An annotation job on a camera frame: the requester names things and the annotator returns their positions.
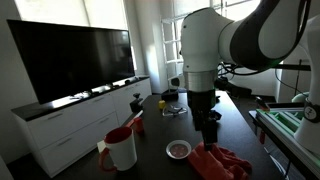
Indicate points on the clear safety glasses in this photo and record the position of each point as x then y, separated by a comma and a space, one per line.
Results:
174, 110

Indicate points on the white sideboard with black top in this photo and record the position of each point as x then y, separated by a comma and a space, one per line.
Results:
73, 126

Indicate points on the large black flat television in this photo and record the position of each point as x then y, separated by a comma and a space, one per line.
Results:
70, 60

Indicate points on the small black box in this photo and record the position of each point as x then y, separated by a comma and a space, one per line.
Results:
169, 96

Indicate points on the red cloth towel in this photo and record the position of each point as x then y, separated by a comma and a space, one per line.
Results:
216, 163

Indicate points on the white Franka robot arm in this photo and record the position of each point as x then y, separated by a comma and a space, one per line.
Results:
206, 40

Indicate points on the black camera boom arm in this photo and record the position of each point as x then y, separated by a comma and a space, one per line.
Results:
293, 67

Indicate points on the black table clamp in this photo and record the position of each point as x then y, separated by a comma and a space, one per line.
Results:
136, 105

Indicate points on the small yellow cube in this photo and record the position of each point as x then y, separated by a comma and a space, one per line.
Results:
161, 104

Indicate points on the white paper card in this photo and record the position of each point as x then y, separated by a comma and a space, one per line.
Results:
101, 146

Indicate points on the pale green round object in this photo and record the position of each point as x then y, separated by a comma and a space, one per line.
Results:
300, 97

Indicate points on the small white bowl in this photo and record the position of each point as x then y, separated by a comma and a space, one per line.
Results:
178, 150

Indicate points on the green and white tray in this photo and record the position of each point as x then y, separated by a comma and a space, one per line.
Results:
283, 120

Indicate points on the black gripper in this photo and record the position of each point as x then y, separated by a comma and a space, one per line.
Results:
201, 101

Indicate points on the red and black hand tool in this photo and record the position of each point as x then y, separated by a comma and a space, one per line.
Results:
262, 102

